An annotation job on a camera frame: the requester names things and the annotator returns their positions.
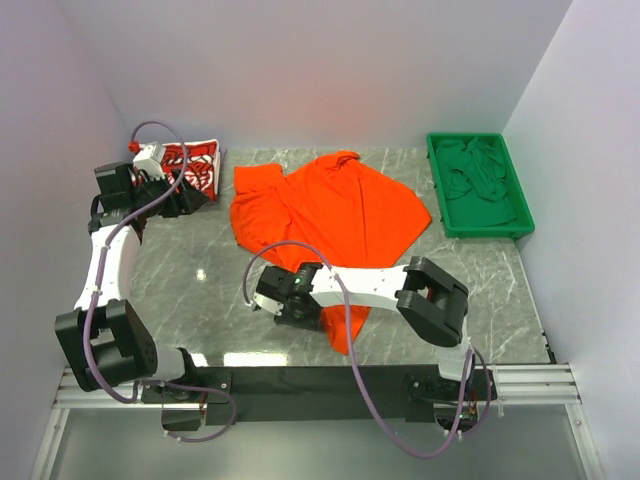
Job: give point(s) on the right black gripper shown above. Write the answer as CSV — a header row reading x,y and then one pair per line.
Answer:
x,y
267,289

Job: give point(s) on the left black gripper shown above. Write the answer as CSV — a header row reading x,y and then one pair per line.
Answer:
x,y
179,198

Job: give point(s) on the orange t-shirt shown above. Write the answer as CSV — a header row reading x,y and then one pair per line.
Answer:
x,y
334,206

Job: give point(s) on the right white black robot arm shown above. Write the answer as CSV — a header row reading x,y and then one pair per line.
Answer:
x,y
431,301

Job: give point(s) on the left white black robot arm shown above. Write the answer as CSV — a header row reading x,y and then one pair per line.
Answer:
x,y
103,339

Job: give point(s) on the red white printed folded t-shirt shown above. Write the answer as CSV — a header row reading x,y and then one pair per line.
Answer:
x,y
203,169

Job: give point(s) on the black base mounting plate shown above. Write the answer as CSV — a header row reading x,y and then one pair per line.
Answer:
x,y
286,393

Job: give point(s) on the green plastic bin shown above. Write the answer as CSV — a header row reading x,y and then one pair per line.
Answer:
x,y
521,226

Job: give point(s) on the green t-shirt in bin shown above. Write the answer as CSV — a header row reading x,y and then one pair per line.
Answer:
x,y
473,177

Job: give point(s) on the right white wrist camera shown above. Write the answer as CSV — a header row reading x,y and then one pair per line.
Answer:
x,y
263,301

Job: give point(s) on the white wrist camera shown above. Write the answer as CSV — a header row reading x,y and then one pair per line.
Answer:
x,y
263,301
147,161

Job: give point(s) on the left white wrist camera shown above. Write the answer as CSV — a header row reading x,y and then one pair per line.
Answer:
x,y
147,161

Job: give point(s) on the aluminium rail frame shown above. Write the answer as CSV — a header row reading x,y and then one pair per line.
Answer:
x,y
328,422

